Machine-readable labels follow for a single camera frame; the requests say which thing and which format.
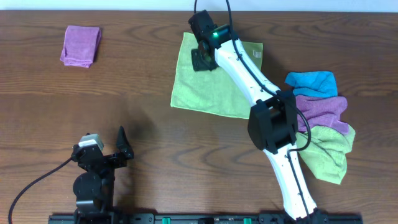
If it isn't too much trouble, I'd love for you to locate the light green cloth with tag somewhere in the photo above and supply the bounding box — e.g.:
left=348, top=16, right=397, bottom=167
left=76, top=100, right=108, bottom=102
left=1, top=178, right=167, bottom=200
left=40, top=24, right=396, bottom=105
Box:
left=170, top=32, right=250, bottom=119

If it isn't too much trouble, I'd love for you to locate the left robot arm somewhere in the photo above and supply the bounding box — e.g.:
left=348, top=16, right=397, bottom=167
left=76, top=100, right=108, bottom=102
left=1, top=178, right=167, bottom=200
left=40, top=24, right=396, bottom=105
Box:
left=72, top=126, right=134, bottom=213

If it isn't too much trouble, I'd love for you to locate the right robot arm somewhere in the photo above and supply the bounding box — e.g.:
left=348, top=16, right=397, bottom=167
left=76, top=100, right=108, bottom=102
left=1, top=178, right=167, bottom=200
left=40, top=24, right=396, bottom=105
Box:
left=188, top=10, right=318, bottom=223

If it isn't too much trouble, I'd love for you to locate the folded purple cloth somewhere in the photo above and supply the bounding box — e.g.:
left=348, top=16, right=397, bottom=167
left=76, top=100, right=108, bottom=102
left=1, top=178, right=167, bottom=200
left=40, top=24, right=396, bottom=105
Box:
left=60, top=26, right=101, bottom=68

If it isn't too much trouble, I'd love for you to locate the blue cloth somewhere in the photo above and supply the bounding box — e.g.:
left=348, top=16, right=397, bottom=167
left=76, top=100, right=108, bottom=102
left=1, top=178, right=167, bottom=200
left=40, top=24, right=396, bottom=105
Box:
left=285, top=71, right=338, bottom=98

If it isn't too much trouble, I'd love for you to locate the crumpled purple cloth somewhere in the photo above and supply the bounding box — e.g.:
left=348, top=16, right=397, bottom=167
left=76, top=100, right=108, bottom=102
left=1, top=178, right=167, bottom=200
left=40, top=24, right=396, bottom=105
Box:
left=296, top=95, right=349, bottom=134

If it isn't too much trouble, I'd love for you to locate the crumpled green cloth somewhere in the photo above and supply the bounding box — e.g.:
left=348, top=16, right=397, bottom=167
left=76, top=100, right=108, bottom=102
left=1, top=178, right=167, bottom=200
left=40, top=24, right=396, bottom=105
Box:
left=299, top=126, right=356, bottom=185

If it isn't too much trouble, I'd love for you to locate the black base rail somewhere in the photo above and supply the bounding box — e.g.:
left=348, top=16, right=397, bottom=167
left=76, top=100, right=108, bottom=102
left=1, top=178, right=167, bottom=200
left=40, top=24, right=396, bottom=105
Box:
left=48, top=212, right=363, bottom=224

